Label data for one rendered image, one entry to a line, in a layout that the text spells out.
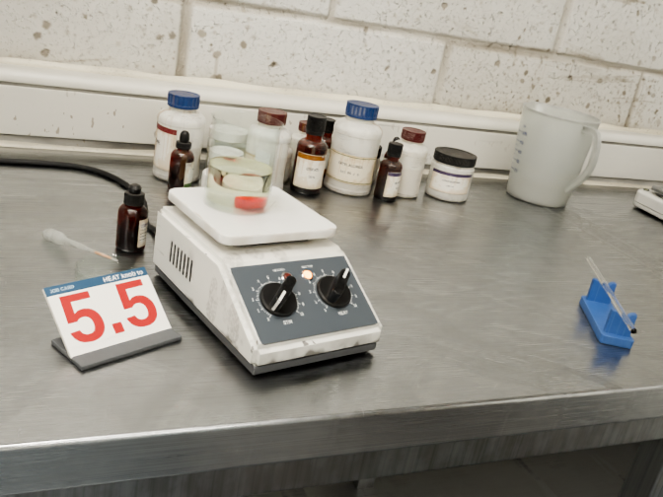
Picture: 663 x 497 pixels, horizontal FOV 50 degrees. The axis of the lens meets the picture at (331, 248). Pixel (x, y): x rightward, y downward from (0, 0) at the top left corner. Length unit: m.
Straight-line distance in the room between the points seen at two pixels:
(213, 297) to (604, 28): 1.04
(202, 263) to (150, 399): 0.13
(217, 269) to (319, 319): 0.09
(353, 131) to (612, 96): 0.65
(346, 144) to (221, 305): 0.49
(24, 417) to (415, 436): 0.29
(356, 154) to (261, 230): 0.44
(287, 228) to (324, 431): 0.18
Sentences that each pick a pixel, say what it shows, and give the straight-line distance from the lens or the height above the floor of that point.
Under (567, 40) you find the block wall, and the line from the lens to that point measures 1.41.
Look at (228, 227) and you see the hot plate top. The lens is 0.61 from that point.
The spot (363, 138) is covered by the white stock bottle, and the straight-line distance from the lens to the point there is 1.02.
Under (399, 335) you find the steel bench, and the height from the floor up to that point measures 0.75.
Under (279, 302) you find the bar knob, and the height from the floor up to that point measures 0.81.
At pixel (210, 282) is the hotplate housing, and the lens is 0.60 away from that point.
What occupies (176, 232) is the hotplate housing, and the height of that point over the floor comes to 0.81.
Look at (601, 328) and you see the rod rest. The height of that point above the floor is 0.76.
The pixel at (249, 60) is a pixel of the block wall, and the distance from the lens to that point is 1.13.
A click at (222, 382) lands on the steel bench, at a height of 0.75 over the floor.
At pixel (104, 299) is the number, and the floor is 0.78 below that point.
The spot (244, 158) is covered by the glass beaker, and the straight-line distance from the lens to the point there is 0.62.
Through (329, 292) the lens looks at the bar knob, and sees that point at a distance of 0.60.
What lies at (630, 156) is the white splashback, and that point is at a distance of 1.54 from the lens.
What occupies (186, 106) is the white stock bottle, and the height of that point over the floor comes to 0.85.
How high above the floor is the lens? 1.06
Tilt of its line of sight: 21 degrees down
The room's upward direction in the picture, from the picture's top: 11 degrees clockwise
